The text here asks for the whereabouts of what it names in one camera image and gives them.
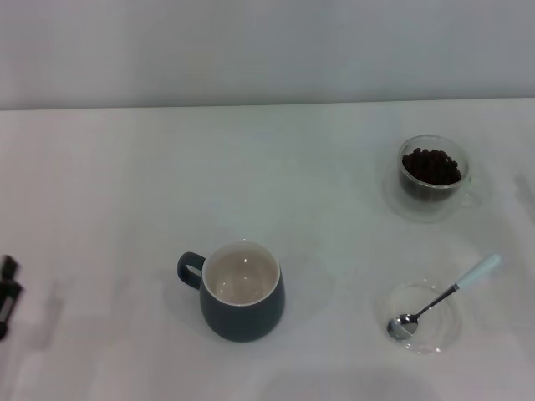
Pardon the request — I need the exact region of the coffee beans pile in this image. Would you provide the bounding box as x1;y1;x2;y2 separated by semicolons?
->
401;146;464;185

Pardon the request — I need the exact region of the steel spoon light blue handle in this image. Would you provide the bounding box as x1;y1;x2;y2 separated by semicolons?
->
386;252;502;341

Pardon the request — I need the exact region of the clear glass cup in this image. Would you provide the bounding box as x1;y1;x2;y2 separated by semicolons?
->
396;134;482;210

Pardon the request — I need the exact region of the clear glass saucer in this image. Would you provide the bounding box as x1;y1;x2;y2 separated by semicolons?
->
372;277;466;358
382;161;491;225

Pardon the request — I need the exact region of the dark blue ceramic mug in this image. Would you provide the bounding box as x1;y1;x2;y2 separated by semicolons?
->
176;239;288;344

